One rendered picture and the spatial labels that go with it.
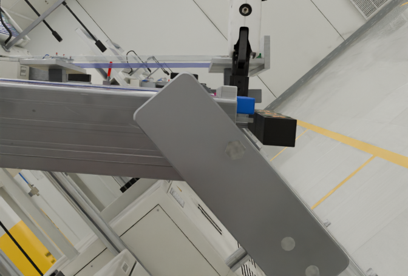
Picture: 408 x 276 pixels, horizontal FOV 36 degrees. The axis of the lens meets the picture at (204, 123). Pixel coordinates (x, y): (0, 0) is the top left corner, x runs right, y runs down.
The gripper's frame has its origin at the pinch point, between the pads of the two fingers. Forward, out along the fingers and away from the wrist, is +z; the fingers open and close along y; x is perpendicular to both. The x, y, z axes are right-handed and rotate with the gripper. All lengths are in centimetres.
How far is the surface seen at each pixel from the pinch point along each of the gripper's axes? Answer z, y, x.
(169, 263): 55, 85, 14
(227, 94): 1, -58, 3
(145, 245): 49, 85, 22
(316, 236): 10, -64, -3
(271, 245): 11, -64, 0
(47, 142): 5, -60, 16
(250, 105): 2.3, -23.2, -0.8
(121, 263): 31.3, 0.6, 17.9
